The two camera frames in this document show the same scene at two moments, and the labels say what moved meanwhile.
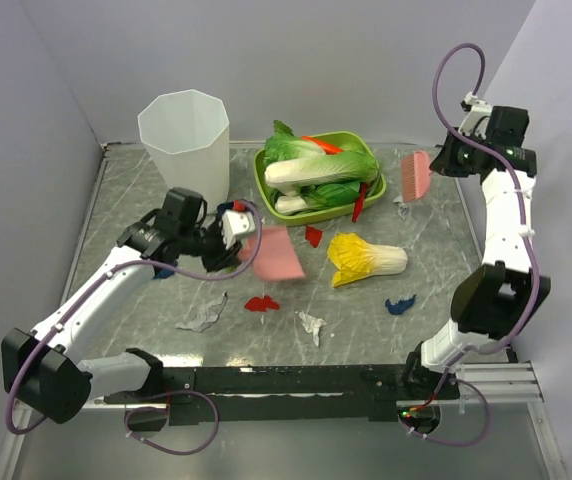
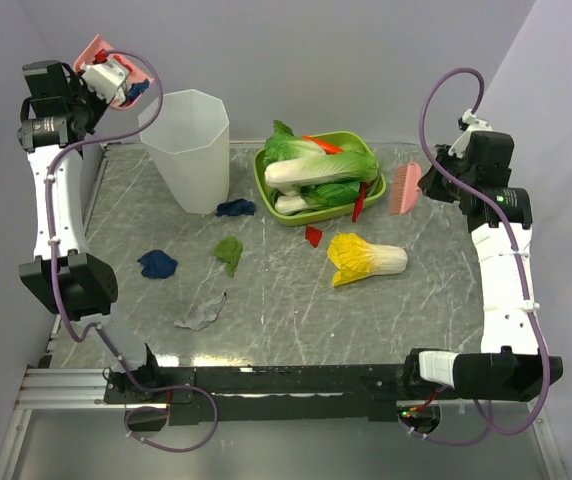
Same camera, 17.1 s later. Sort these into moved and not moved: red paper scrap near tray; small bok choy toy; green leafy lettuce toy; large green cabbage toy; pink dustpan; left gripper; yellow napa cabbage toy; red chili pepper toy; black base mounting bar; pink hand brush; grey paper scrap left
Moved: left gripper; pink dustpan; pink hand brush
Not moved: large green cabbage toy; green leafy lettuce toy; black base mounting bar; yellow napa cabbage toy; grey paper scrap left; red paper scrap near tray; red chili pepper toy; small bok choy toy
